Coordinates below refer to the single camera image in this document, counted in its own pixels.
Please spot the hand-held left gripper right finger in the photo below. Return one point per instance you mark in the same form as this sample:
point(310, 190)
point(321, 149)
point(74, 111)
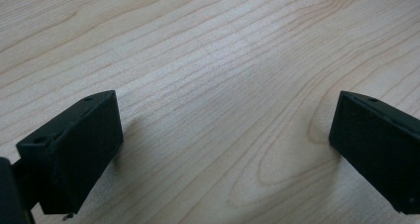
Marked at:
point(379, 151)

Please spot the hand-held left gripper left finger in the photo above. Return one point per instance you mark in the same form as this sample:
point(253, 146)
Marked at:
point(79, 154)

